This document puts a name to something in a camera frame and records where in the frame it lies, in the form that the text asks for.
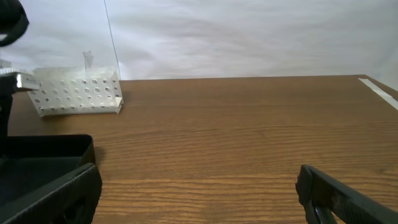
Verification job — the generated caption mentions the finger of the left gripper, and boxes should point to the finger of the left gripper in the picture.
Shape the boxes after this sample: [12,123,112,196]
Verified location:
[0,76,18,138]

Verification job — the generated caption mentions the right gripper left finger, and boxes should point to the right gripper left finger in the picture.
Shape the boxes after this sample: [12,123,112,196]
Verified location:
[0,163,103,224]

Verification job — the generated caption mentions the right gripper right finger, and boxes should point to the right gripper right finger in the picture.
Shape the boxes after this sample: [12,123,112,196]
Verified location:
[295,164,398,224]

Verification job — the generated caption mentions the clear test tube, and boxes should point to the clear test tube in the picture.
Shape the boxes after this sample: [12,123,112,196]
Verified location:
[82,50,95,78]

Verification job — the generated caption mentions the black tray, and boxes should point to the black tray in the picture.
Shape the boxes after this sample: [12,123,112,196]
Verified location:
[0,134,96,214]

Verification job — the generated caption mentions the white test tube rack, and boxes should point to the white test tube rack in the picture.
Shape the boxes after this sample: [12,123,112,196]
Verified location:
[27,65,124,118]

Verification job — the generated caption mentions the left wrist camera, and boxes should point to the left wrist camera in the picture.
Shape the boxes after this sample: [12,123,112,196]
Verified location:
[0,58,40,93]

